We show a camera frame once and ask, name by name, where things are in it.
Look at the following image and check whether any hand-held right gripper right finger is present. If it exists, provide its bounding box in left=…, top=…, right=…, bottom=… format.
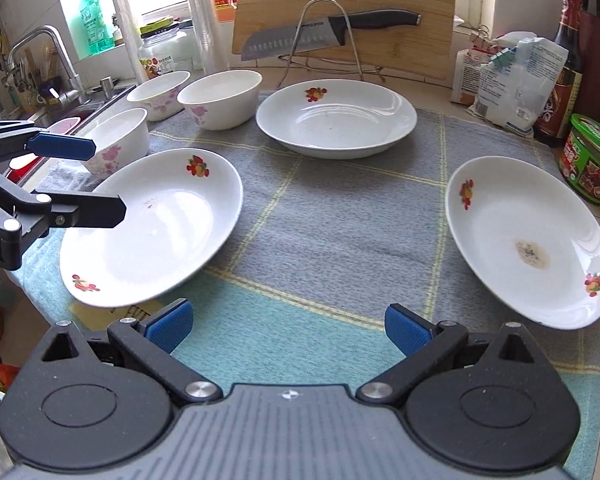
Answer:
left=355, top=302, right=537, bottom=407

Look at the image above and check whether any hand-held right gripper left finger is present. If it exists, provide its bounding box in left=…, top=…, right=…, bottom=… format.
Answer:
left=40, top=297, right=223, bottom=407

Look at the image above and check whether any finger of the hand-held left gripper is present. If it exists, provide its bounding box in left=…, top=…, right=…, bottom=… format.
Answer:
left=0, top=160, right=127, bottom=234
left=0, top=120, right=98, bottom=166

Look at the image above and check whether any white bowl with pink flowers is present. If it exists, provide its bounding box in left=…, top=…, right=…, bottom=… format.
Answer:
left=176, top=70, right=264, bottom=132
left=80, top=107, right=150, bottom=178
left=126, top=70, right=191, bottom=122

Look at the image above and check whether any pink plastic bowl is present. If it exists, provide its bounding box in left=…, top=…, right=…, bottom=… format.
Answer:
left=47, top=117, right=83, bottom=136

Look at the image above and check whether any steel kitchen faucet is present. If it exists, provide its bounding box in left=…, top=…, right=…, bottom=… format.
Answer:
left=7, top=25, right=88, bottom=108

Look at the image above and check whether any stainless steel sink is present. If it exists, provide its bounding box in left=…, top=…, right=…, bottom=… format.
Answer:
left=0, top=82, right=138, bottom=181

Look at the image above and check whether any green dish soap bottle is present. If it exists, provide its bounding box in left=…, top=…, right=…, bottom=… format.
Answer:
left=77, top=0, right=116, bottom=56

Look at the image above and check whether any thin plastic wrap roll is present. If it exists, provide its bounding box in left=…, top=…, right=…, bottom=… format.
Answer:
left=112, top=0, right=148, bottom=86

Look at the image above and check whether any grey and teal checked cloth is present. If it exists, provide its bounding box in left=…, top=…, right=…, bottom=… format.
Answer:
left=17, top=87, right=600, bottom=480

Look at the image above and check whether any clear glass jar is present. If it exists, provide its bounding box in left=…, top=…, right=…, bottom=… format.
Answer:
left=137, top=30, right=196, bottom=78

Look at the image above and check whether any flat dark round tin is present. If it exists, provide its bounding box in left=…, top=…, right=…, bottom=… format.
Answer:
left=140, top=16, right=193, bottom=36

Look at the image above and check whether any thick plastic wrap roll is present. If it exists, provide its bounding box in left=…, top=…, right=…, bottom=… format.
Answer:
left=185, top=0, right=231, bottom=76

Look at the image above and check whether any green lidded tub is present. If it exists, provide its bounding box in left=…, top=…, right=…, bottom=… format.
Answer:
left=558, top=113, right=600, bottom=206

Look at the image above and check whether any red printed paper bag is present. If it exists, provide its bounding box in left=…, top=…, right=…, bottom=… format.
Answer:
left=450, top=47, right=501, bottom=106

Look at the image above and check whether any white printed bag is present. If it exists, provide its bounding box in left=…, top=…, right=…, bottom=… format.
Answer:
left=467, top=35, right=571, bottom=137

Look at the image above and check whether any dark sauce bottle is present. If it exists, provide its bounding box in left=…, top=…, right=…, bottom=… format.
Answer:
left=532, top=0, right=584, bottom=148

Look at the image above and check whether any steel kitchen knife black handle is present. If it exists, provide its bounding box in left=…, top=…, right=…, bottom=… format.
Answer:
left=240, top=9, right=422, bottom=62

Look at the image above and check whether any metal wire rack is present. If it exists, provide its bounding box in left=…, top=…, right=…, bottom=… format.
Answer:
left=277, top=0, right=387, bottom=87

